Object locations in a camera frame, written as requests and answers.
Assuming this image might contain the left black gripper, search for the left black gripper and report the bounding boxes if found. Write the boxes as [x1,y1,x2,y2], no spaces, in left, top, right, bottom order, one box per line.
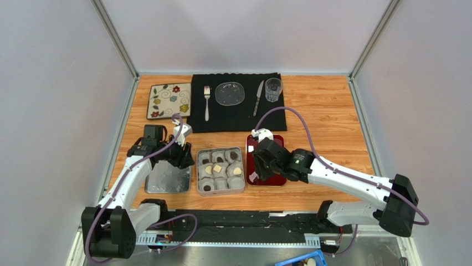
[157,135,194,170]

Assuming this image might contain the silver chocolate tin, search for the silver chocolate tin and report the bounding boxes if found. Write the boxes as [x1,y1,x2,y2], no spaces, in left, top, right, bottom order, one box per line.
[197,147,245,197]

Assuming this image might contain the pink metal tongs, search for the pink metal tongs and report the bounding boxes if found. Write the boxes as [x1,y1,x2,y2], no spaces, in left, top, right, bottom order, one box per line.
[248,172,259,183]

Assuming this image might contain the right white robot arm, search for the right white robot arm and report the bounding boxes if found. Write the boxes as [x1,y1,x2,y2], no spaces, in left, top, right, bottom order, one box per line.
[251,138,419,237]

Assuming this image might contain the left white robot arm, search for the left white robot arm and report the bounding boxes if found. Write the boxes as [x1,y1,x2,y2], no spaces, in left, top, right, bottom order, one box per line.
[81,122,194,264]

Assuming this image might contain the silver tin lid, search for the silver tin lid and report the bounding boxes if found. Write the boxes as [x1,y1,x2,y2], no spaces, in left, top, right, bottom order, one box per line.
[145,161,193,194]

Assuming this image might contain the red lacquer tray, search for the red lacquer tray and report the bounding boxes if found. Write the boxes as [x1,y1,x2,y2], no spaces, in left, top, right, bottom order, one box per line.
[245,134,287,187]

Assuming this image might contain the floral square plate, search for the floral square plate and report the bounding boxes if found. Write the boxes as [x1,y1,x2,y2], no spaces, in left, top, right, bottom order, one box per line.
[146,83,192,120]

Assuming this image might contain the black cloth placemat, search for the black cloth placemat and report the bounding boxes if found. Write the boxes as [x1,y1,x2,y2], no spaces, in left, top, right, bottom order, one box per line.
[187,73,284,134]

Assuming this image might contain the silver fork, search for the silver fork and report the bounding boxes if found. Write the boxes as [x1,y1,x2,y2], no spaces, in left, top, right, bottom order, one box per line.
[204,86,211,121]

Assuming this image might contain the silver table knife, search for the silver table knife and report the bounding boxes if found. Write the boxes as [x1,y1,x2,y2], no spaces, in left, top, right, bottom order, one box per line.
[253,80,265,117]

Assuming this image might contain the clear glass plate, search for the clear glass plate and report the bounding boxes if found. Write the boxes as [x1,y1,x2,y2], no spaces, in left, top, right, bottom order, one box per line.
[215,82,245,106]

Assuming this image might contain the clear drinking glass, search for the clear drinking glass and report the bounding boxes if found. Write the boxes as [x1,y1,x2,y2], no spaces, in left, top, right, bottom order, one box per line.
[265,78,284,103]

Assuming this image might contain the blue plastic crate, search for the blue plastic crate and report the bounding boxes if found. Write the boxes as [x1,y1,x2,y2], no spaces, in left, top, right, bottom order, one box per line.
[275,250,327,266]

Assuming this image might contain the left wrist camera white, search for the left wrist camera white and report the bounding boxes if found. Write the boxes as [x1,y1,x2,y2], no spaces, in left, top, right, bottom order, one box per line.
[172,121,193,146]

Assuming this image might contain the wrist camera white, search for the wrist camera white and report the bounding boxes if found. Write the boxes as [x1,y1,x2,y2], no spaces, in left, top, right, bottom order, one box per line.
[251,129,274,143]
[172,121,193,146]

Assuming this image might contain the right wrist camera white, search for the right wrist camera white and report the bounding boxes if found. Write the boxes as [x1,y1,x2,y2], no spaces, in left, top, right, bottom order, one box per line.
[251,129,274,143]

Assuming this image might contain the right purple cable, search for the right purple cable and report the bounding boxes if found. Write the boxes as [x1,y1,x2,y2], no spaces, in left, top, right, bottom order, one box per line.
[254,106,430,258]

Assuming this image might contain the purple cable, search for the purple cable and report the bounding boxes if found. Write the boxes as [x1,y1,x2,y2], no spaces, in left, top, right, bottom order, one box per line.
[254,106,430,258]
[84,113,199,263]

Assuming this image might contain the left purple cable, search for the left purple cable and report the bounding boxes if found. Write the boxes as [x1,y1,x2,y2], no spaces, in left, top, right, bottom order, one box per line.
[84,113,199,263]

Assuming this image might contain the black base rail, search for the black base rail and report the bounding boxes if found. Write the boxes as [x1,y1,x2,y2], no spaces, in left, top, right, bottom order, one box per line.
[137,209,353,248]

